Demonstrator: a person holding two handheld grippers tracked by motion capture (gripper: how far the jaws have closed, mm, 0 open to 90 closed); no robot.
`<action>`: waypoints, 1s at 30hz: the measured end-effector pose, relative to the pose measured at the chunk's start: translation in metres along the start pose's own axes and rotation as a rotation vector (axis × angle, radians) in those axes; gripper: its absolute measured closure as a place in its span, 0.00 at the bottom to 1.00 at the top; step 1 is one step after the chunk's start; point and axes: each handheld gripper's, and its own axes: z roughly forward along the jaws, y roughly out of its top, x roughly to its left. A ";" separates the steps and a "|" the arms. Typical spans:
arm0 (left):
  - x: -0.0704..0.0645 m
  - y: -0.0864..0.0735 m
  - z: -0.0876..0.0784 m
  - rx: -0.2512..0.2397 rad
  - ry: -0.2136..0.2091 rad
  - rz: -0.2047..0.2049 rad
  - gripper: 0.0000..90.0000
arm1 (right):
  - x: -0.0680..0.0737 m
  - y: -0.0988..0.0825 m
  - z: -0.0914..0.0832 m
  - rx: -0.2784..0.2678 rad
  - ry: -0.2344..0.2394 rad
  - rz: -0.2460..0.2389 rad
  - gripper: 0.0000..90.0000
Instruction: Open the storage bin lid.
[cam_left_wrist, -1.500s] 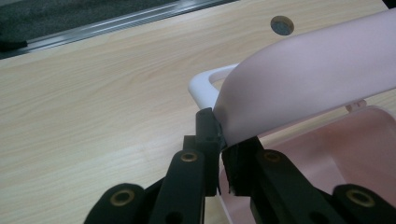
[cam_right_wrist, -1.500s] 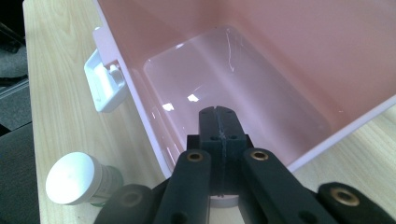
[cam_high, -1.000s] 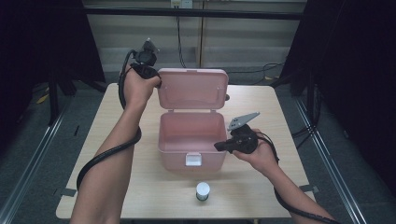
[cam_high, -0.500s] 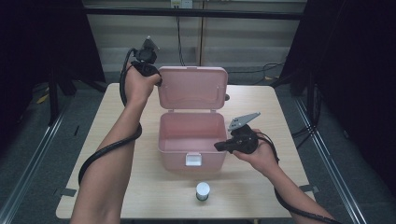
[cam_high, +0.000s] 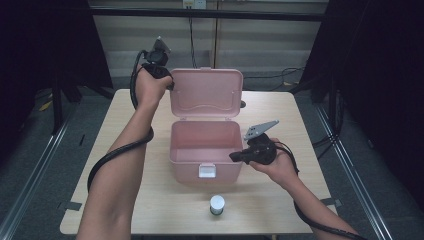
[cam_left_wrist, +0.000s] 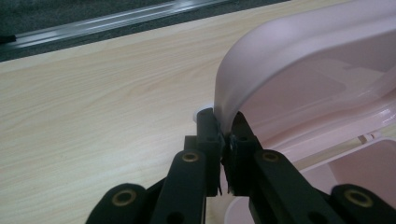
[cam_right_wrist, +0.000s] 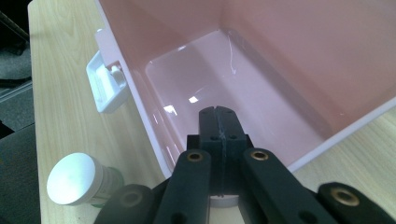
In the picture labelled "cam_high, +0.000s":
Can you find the black horizontal bar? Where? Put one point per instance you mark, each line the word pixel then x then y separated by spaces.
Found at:
pixel 206 14

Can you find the person's right hand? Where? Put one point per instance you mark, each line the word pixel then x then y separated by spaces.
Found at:
pixel 278 168

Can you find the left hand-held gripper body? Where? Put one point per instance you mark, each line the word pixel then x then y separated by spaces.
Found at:
pixel 157 58

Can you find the person's left hand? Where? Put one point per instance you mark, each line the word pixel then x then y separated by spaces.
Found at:
pixel 150 90

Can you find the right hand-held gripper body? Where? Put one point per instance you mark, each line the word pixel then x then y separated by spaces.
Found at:
pixel 261 151

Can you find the yellow floor scrap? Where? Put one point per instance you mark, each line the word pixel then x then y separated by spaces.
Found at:
pixel 45 105

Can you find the small white-capped bottle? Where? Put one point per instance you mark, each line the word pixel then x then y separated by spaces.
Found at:
pixel 217 202

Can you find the pink storage box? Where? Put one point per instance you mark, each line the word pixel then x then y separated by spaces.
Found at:
pixel 206 146

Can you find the black curtain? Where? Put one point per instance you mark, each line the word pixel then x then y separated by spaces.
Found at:
pixel 376 66
pixel 43 43

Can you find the white wall socket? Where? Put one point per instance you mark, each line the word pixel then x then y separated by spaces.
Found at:
pixel 195 4

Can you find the metal floor rail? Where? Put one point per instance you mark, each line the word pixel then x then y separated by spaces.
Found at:
pixel 36 173
pixel 353 170

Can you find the black metal stand leg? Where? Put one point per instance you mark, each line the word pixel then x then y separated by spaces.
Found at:
pixel 57 106

